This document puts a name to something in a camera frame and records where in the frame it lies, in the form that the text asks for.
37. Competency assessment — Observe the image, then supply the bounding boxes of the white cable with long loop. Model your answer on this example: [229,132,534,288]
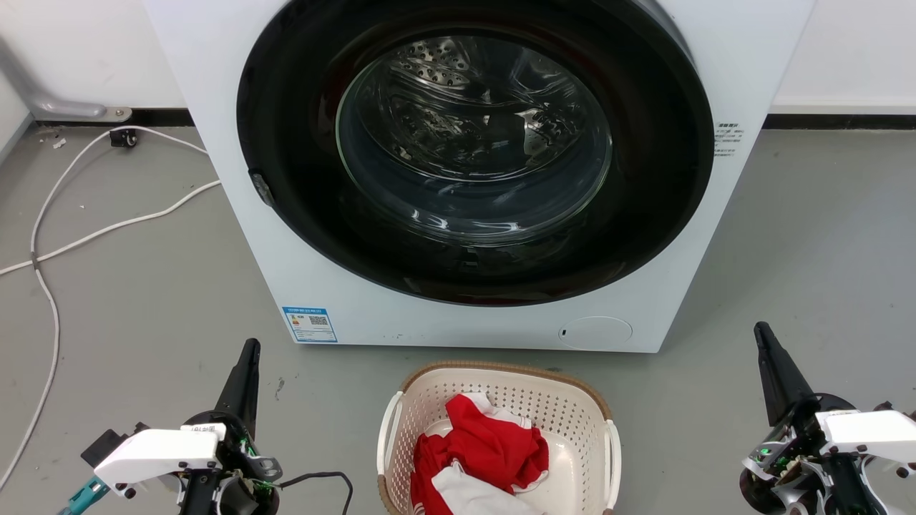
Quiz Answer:
[0,126,210,491]

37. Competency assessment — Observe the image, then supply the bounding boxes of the red and white garment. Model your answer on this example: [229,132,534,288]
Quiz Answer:
[410,391,550,515]

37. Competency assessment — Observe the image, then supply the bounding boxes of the cream perforated laundry basket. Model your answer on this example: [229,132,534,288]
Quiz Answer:
[376,360,622,515]

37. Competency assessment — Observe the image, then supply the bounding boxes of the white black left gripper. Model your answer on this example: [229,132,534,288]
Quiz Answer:
[93,338,283,515]

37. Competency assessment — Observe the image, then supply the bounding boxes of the white front-load washing machine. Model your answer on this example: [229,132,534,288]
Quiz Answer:
[143,0,817,353]

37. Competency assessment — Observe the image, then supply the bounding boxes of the blue energy label sticker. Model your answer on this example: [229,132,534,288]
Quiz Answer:
[282,306,338,344]

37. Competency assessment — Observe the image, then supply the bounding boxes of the small black camera box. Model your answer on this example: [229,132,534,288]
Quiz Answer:
[81,422,149,469]

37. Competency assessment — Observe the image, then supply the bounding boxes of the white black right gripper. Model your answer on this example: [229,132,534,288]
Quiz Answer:
[739,321,916,515]

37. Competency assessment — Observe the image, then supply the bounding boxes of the round black glass washer door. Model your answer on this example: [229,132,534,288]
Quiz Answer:
[236,0,715,308]

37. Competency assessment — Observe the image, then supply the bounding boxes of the small printed text label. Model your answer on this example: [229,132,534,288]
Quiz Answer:
[713,122,745,160]

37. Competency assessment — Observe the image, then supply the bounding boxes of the round white filter cover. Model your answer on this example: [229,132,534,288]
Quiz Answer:
[557,316,634,351]

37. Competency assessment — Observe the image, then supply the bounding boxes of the teal connector piece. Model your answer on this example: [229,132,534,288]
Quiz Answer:
[57,477,110,515]

